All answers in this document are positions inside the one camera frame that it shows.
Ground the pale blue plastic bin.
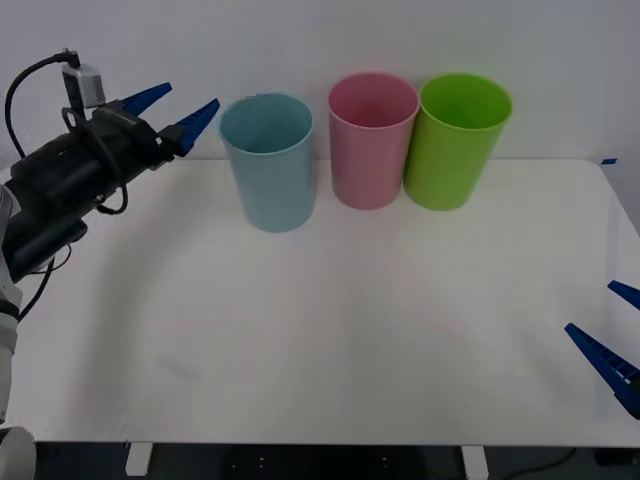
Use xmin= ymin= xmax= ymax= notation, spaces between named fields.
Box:
xmin=218 ymin=92 xmax=316 ymax=234

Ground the black floor cable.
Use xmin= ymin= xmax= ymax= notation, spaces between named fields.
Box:
xmin=492 ymin=446 xmax=579 ymax=477

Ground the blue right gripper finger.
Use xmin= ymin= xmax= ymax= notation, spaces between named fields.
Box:
xmin=607 ymin=280 xmax=640 ymax=312
xmin=564 ymin=322 xmax=640 ymax=420

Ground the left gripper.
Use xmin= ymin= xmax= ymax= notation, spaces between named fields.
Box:
xmin=91 ymin=82 xmax=221 ymax=174

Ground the white table leg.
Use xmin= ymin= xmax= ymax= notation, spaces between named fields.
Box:
xmin=124 ymin=442 xmax=153 ymax=477
xmin=460 ymin=445 xmax=489 ymax=480

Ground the green plastic bin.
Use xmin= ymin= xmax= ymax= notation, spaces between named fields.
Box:
xmin=402 ymin=72 xmax=514 ymax=212

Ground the pink plastic bin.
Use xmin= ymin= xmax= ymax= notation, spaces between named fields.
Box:
xmin=327 ymin=72 xmax=420 ymax=211

